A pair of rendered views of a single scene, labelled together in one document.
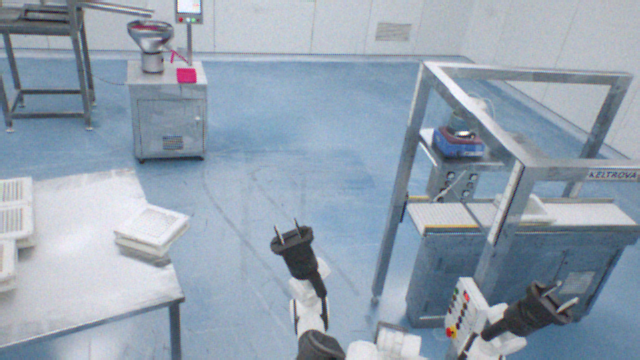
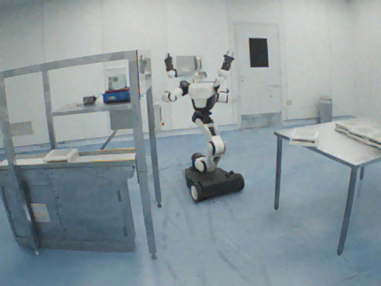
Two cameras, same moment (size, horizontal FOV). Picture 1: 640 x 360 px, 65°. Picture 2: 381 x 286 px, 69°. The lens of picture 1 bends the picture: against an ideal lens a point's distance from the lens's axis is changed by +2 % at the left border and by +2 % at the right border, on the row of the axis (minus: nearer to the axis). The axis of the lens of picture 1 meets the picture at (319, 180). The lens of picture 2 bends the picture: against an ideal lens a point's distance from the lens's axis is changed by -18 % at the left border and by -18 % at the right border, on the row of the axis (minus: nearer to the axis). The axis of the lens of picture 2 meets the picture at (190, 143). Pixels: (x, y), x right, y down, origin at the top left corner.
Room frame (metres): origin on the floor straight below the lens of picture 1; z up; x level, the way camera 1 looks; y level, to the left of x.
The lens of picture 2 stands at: (4.54, 0.34, 1.60)
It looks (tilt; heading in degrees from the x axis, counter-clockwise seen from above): 16 degrees down; 192
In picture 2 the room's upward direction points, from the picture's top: 3 degrees counter-clockwise
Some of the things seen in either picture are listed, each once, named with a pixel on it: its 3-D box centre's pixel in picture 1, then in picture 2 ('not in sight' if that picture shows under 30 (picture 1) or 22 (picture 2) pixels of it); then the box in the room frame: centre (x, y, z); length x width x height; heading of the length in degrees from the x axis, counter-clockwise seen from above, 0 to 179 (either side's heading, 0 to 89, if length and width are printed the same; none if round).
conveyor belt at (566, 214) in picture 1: (524, 219); (59, 164); (2.44, -1.20, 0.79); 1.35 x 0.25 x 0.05; 103
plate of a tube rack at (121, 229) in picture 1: (152, 224); (304, 134); (1.85, 0.75, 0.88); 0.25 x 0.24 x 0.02; 165
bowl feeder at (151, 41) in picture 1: (159, 48); not in sight; (4.12, 1.49, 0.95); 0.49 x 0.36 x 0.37; 111
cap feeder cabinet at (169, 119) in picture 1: (169, 112); not in sight; (4.08, 1.43, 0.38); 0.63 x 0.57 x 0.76; 111
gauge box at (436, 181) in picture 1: (453, 181); (124, 115); (2.19, -0.67, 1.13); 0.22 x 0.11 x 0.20; 103
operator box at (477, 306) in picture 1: (466, 316); (157, 116); (1.44, -0.64, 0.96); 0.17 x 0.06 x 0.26; 13
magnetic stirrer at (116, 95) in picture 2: not in sight; (117, 94); (2.28, -0.67, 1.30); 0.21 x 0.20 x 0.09; 13
